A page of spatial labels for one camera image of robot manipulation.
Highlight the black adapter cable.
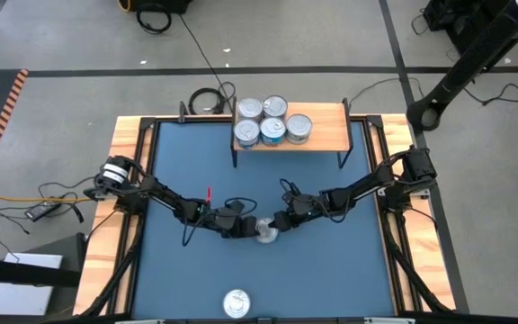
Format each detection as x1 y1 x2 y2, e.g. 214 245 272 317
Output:
0 177 107 236

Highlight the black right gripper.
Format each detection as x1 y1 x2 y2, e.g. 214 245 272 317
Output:
272 188 327 233

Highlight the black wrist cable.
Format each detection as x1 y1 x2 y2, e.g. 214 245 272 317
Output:
279 177 303 199
223 196 259 217

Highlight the looped black cable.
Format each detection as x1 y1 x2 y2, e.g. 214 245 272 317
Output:
135 9 173 36

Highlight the wavy black floor cable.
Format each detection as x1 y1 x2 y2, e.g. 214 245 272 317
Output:
463 83 518 107

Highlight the black beam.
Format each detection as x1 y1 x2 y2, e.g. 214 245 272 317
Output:
0 256 84 288

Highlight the black box with yellow trim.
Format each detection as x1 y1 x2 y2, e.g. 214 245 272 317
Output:
115 0 193 14

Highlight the coiled black cable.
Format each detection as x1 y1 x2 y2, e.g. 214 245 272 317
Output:
188 86 227 116

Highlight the long black floor cable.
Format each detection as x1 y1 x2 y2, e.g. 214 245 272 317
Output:
177 12 237 113

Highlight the yellow floor cable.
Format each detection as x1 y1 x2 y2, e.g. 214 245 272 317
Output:
0 188 90 203

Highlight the white board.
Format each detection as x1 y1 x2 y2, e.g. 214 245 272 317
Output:
0 253 64 317

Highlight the wooden shelf with black legs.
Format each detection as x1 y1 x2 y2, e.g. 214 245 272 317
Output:
230 96 355 170

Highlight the black perforated tower stand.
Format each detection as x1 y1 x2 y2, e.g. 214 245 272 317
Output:
406 0 518 133

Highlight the black power adapter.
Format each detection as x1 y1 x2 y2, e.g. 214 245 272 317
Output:
24 202 62 222

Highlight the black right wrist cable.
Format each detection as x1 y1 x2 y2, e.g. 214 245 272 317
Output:
279 177 303 199

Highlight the teal Trader Joe's tuna can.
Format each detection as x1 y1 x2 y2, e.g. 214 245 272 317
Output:
222 288 252 320
255 217 281 245

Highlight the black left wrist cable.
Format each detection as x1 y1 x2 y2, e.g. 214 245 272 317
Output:
223 196 259 217

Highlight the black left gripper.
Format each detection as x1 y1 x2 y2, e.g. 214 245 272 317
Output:
204 200 263 239

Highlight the thin black floor cable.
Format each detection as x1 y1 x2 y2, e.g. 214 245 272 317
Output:
347 76 424 109

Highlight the dark grey cabinet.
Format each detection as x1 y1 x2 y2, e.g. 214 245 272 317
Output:
13 232 90 324

